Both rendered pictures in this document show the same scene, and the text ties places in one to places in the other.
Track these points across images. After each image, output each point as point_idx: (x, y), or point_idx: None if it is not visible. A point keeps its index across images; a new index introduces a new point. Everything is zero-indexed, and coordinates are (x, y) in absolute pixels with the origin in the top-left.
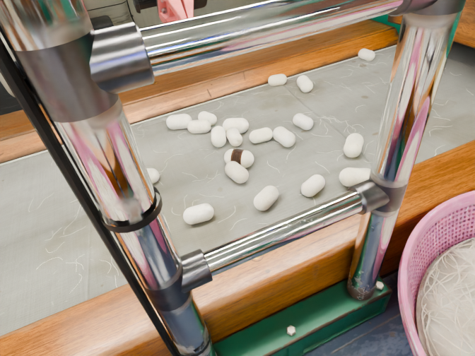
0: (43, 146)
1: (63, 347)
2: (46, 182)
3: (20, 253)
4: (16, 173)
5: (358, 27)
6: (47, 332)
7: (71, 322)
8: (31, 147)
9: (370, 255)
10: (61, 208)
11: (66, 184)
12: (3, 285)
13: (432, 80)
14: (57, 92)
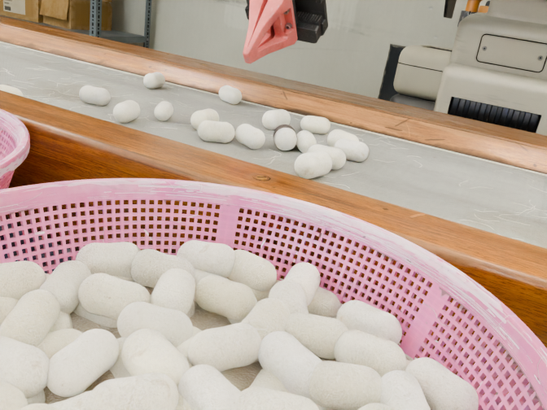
0: (489, 155)
1: (512, 256)
2: (484, 178)
3: (443, 202)
4: (450, 159)
5: None
6: (492, 239)
7: (524, 249)
8: (476, 150)
9: None
10: (500, 200)
11: (509, 190)
12: (419, 210)
13: None
14: None
